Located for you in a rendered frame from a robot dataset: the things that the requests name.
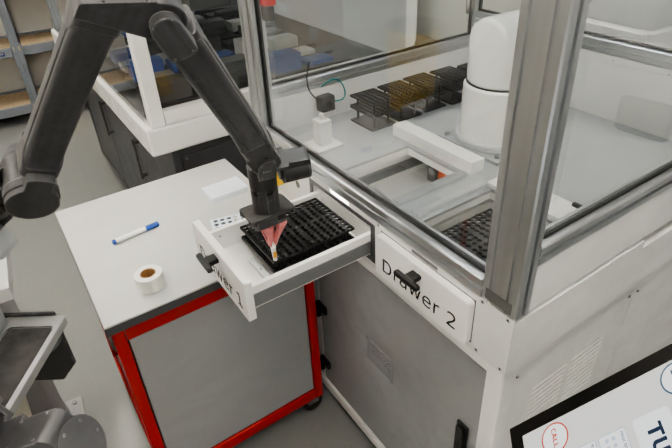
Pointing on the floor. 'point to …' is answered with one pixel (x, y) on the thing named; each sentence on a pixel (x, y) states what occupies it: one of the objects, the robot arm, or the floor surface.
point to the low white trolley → (191, 317)
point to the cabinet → (465, 361)
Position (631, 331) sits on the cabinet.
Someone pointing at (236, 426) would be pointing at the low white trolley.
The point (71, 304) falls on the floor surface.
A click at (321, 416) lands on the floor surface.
